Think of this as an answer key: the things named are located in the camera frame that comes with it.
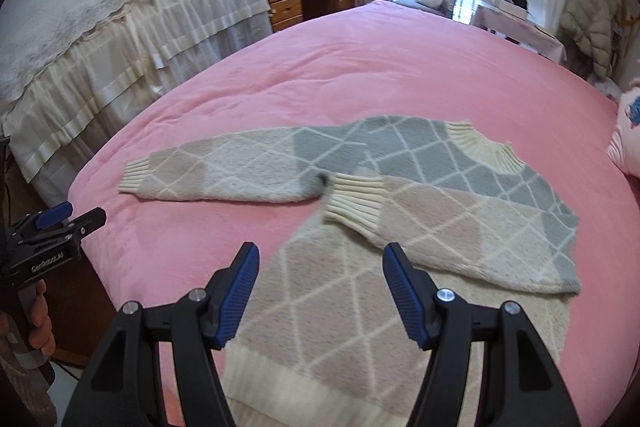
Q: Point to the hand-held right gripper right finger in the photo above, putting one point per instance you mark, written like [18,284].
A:
[406,299]

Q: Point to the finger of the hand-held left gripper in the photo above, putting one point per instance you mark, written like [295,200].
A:
[54,213]
[90,221]

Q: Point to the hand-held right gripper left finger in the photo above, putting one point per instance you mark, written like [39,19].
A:
[239,294]

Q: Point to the diamond pattern knit sweater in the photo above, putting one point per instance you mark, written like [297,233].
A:
[350,307]

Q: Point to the person's left hand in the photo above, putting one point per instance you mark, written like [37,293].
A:
[40,317]

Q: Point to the pink fleece blanket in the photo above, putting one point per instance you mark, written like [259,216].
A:
[350,72]

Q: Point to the pink printed pillow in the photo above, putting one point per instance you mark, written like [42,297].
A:
[627,122]

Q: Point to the small table with pink cloth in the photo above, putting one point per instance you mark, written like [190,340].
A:
[520,32]

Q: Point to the beige puffer jacket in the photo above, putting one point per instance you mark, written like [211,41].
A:
[595,22]

